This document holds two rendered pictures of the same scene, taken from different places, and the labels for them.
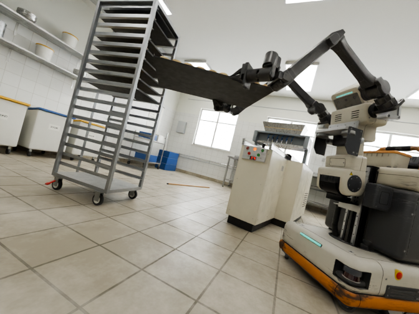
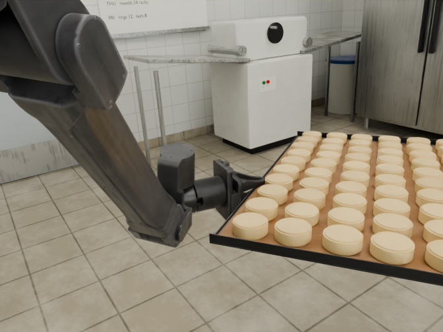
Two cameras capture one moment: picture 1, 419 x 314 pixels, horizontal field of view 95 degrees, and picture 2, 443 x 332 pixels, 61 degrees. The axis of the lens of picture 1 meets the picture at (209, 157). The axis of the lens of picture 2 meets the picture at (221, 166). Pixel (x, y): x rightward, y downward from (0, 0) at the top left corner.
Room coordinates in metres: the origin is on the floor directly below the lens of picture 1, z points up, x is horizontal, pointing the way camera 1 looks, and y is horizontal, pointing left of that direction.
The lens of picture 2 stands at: (1.21, -0.59, 1.30)
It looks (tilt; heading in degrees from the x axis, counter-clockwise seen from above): 22 degrees down; 125
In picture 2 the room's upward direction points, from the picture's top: 4 degrees counter-clockwise
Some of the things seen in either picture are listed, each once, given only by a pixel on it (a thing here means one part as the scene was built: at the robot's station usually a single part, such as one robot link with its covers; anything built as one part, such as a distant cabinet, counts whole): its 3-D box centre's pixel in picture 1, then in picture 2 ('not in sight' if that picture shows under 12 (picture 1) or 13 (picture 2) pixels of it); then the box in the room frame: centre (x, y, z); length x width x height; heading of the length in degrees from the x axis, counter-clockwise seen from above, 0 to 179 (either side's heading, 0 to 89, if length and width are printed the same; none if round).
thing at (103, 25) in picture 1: (123, 25); not in sight; (1.72, 1.05, 1.59); 0.64 x 0.03 x 0.03; 74
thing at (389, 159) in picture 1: (383, 161); not in sight; (1.33, -1.19, 0.87); 0.23 x 0.15 x 0.11; 11
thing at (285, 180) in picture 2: not in sight; (279, 182); (0.94, -0.03, 1.00); 0.05 x 0.05 x 0.02
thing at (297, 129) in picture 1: (284, 131); not in sight; (2.67, -0.93, 1.25); 0.56 x 0.29 x 0.14; 56
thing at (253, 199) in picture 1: (259, 185); not in sight; (2.25, -0.64, 0.45); 0.70 x 0.34 x 0.90; 146
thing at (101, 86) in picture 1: (123, 92); not in sight; (1.91, 0.99, 1.05); 0.60 x 0.40 x 0.01; 74
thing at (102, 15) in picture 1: (125, 16); not in sight; (1.72, 1.05, 1.68); 0.64 x 0.03 x 0.03; 74
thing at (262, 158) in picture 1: (254, 153); not in sight; (1.95, -0.44, 0.77); 0.24 x 0.04 x 0.14; 56
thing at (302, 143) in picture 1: (280, 147); not in sight; (2.67, -0.93, 1.01); 0.72 x 0.33 x 0.34; 56
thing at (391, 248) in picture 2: not in sight; (391, 247); (1.16, -0.16, 1.01); 0.05 x 0.05 x 0.02
